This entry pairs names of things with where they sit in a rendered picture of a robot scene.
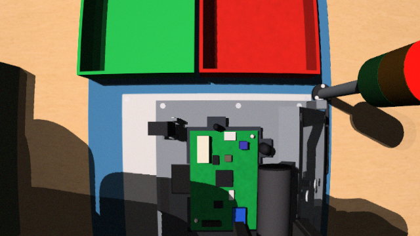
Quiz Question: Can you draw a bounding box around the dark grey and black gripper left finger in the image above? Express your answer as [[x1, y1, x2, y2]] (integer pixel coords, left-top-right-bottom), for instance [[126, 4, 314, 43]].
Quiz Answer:
[[233, 222, 252, 236]]

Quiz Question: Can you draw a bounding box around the red bin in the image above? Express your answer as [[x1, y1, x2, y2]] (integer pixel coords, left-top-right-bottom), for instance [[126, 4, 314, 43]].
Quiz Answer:
[[199, 0, 320, 79]]

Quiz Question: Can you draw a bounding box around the green open-top bin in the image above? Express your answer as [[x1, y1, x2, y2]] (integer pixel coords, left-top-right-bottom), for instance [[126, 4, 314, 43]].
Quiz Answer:
[[77, 0, 196, 79]]

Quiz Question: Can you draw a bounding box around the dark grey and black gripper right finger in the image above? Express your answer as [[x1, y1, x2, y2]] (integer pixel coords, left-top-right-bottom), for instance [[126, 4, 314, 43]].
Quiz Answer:
[[291, 219, 323, 236]]

